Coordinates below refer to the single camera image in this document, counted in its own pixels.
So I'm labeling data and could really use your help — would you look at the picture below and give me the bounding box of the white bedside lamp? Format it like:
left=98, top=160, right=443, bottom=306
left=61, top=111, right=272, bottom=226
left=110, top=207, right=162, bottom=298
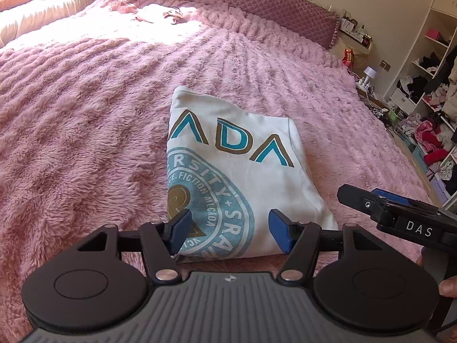
left=362, top=67, right=377, bottom=87

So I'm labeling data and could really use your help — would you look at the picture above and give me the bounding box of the white storage shelf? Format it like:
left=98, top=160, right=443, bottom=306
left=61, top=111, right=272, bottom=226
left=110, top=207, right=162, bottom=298
left=387, top=0, right=456, bottom=207

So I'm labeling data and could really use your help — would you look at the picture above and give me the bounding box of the red snack bag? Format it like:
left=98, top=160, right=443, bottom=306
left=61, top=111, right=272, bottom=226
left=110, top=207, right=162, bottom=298
left=342, top=49, right=355, bottom=71

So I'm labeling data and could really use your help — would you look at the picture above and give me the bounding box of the pink fluffy blanket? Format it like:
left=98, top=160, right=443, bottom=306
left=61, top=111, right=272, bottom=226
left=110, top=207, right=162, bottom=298
left=1, top=0, right=428, bottom=342

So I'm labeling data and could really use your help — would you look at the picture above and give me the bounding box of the right hand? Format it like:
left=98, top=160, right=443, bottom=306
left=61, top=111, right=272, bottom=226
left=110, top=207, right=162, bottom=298
left=416, top=247, right=456, bottom=299

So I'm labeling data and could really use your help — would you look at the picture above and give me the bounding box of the small pink garment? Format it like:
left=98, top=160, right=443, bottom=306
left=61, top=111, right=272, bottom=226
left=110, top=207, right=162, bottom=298
left=163, top=9, right=184, bottom=25

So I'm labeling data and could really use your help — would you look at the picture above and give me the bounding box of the white sweatshirt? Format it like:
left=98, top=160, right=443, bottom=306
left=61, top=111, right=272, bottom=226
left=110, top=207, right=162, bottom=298
left=167, top=87, right=338, bottom=262

